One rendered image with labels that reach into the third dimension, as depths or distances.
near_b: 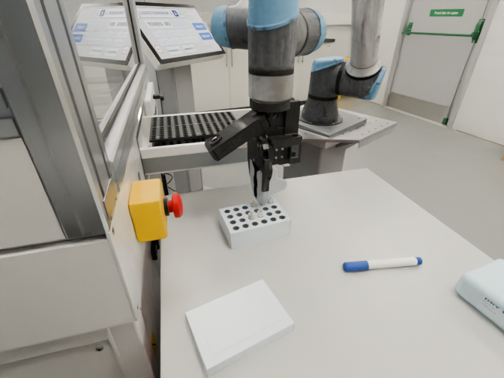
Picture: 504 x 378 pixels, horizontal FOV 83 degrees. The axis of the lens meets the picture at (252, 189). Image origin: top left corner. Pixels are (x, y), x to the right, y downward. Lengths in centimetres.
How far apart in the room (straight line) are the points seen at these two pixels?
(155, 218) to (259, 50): 29
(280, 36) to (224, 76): 340
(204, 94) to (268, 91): 336
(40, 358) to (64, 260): 18
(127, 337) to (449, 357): 42
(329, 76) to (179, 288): 90
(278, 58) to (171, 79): 122
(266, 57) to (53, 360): 51
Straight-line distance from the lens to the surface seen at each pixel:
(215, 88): 384
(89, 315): 42
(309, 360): 43
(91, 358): 51
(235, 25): 61
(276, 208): 58
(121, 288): 38
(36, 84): 27
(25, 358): 50
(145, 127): 88
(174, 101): 167
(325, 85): 115
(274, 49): 46
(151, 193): 44
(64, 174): 30
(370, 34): 100
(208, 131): 70
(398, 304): 51
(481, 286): 54
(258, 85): 48
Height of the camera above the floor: 113
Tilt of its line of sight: 31 degrees down
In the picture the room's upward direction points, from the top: straight up
